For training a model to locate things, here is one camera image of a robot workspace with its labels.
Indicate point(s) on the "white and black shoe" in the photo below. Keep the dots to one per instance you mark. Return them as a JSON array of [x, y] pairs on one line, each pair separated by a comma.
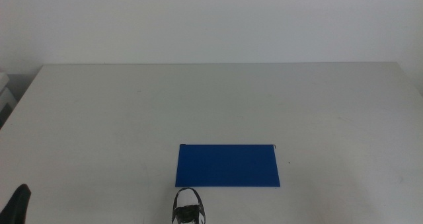
[[188, 201]]

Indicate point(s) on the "blue rectangular mat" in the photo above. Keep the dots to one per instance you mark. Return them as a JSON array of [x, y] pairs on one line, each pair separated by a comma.
[[228, 166]]

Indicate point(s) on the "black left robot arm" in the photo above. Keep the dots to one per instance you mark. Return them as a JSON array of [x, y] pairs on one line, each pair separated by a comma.
[[15, 207]]

